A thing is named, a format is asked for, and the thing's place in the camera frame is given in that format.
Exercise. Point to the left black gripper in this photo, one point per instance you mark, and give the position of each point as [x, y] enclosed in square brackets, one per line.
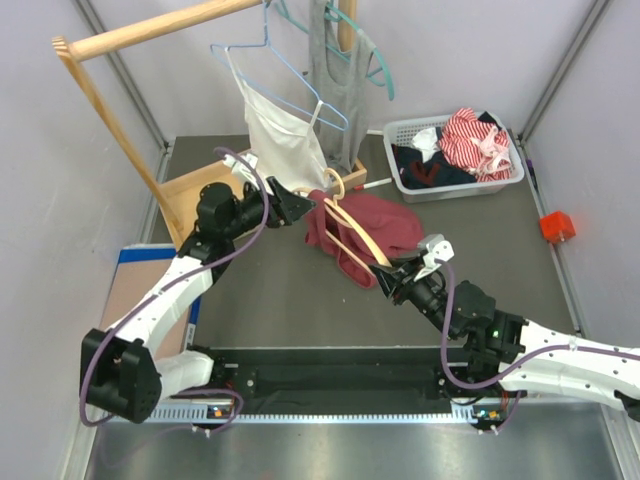
[283, 206]

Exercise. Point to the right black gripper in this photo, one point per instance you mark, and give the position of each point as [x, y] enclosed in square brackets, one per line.
[399, 286]

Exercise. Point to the wooden clothes hanger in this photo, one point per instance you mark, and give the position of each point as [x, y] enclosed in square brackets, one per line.
[342, 217]

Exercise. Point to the red tank top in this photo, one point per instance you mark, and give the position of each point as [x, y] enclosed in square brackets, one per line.
[395, 228]

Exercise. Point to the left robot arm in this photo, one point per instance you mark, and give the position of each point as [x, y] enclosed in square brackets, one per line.
[120, 372]

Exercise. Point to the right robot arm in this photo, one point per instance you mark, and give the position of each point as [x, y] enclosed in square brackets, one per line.
[483, 347]

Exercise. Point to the white garment on hanger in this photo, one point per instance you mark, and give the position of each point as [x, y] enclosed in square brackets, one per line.
[285, 145]

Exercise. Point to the grey tank top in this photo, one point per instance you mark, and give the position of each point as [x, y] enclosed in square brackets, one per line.
[342, 82]

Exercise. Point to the red capped white marker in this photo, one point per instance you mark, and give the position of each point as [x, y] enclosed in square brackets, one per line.
[373, 184]

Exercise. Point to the dark navy garment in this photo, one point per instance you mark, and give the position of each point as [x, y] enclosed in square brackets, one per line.
[415, 173]

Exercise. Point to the white laundry basket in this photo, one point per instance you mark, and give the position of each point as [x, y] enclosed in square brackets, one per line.
[401, 132]

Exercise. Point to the white garment in basket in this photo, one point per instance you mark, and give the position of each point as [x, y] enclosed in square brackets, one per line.
[426, 142]

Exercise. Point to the red white striped garment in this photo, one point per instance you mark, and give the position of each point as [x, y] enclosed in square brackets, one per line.
[480, 148]

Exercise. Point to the brown board blue edge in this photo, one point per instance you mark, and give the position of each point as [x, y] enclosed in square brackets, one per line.
[139, 268]

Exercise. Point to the orange red block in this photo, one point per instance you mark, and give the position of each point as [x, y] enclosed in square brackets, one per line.
[557, 227]

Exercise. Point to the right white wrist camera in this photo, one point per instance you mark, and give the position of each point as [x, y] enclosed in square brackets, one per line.
[433, 251]

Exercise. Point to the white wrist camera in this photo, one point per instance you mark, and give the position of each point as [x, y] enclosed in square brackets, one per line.
[433, 251]
[242, 171]

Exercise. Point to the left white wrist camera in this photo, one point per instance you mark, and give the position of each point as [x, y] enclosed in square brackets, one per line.
[242, 171]

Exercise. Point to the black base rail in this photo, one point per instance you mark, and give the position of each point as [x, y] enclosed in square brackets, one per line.
[339, 381]

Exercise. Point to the blue wire hanger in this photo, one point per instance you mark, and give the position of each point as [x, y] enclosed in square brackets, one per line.
[263, 67]

